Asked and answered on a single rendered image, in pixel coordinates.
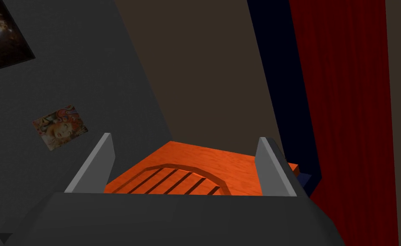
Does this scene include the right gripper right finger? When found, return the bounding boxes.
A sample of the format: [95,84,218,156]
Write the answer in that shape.
[255,137,310,198]

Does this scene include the orange wooden cupboard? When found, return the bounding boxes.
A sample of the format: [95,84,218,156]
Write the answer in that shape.
[103,140,300,196]

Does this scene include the red curtain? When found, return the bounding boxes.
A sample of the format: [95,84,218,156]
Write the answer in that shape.
[288,0,400,246]

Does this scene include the dark window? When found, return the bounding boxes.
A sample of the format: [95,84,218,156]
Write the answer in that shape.
[246,0,322,198]

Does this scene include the dark brown picture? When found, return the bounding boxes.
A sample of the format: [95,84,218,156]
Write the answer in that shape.
[0,0,36,73]

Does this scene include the colourful portrait picture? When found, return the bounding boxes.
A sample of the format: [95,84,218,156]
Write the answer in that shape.
[32,105,89,152]

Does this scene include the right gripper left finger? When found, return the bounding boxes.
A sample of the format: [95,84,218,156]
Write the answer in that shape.
[64,132,116,194]

